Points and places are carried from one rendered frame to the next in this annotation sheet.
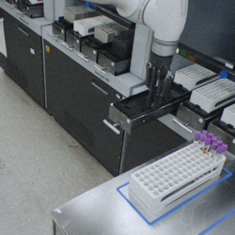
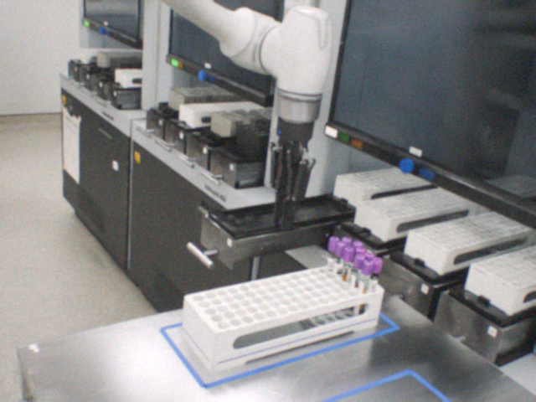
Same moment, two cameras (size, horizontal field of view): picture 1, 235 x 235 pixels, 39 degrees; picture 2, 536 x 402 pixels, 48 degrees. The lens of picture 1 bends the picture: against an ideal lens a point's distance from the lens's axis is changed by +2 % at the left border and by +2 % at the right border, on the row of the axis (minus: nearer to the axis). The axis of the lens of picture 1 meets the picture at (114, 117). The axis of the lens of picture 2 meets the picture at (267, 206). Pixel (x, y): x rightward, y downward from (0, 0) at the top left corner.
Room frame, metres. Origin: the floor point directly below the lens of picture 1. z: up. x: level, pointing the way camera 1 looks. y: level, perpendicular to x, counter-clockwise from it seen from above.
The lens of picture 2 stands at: (-0.08, -0.24, 1.34)
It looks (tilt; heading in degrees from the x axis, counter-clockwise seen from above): 22 degrees down; 6
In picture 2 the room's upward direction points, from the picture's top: 7 degrees clockwise
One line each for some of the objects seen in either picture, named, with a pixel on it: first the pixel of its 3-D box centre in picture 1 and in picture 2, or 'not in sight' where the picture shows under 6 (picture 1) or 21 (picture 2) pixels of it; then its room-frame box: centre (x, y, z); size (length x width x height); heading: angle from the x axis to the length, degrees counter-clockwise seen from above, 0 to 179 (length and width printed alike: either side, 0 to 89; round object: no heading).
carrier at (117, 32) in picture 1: (112, 32); (242, 124); (1.74, 0.06, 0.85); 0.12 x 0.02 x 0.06; 43
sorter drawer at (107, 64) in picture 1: (151, 49); (311, 156); (1.74, -0.16, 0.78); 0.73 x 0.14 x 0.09; 133
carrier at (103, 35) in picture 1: (102, 35); (223, 125); (1.69, 0.11, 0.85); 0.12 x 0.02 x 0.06; 44
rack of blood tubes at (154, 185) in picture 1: (177, 173); (286, 311); (0.71, -0.20, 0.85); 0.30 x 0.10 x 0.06; 131
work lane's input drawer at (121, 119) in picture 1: (174, 94); (333, 217); (1.28, -0.25, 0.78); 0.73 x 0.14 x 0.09; 133
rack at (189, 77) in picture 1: (203, 73); (390, 188); (1.40, -0.39, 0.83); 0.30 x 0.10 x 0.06; 133
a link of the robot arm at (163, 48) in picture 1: (164, 45); (297, 105); (1.12, -0.15, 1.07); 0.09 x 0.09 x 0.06
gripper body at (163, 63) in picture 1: (161, 64); (293, 140); (1.12, -0.15, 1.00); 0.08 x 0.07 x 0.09; 43
